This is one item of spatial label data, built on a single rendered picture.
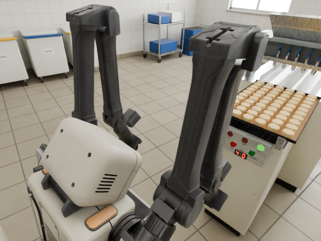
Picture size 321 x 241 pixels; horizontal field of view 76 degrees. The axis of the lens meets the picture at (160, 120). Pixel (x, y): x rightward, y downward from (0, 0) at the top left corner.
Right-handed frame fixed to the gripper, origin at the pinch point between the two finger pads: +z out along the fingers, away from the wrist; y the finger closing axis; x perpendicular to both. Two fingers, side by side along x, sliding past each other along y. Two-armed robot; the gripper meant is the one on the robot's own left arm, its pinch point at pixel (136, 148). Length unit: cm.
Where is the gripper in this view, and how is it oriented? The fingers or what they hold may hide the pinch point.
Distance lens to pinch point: 104.8
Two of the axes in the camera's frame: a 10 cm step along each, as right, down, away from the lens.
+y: -7.4, -3.9, 5.5
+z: 2.8, 5.7, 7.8
